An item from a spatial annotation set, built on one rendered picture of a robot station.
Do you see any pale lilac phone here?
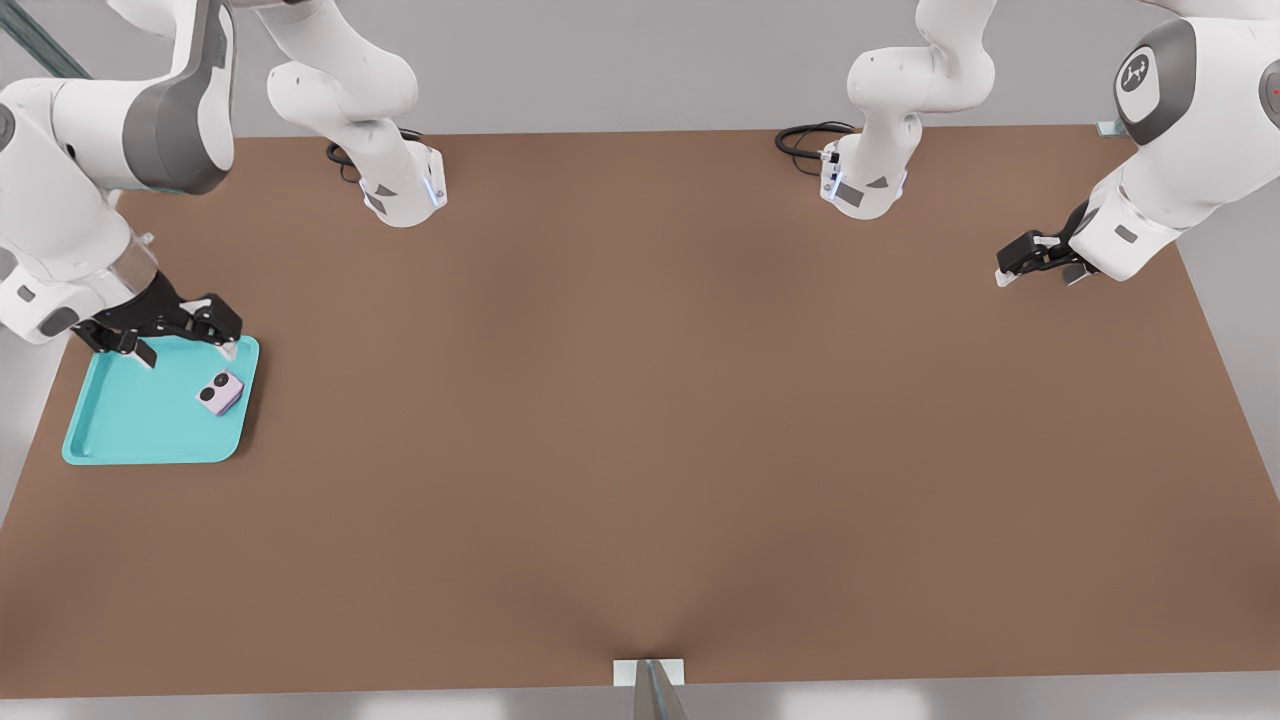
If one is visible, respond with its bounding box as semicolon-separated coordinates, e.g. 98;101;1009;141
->
196;370;246;418

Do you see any pale blue-green tray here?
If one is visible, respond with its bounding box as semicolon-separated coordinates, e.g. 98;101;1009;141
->
62;334;261;467

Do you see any black cable loop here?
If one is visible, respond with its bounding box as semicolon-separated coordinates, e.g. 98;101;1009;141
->
325;127;427;187
774;121;860;180

